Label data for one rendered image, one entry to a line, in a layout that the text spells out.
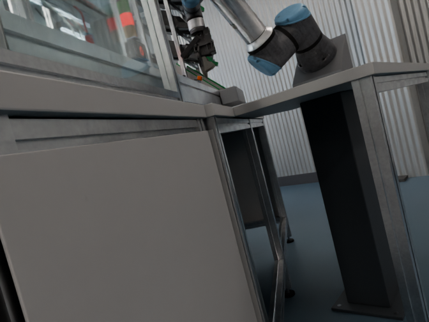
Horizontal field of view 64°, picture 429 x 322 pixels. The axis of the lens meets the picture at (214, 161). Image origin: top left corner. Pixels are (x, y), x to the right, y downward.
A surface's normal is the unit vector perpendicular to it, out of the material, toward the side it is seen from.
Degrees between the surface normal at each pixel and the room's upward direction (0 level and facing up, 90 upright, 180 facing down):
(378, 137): 90
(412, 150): 90
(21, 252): 90
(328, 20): 90
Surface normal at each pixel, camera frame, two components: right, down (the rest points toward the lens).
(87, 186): 0.94, -0.23
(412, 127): -0.63, 0.21
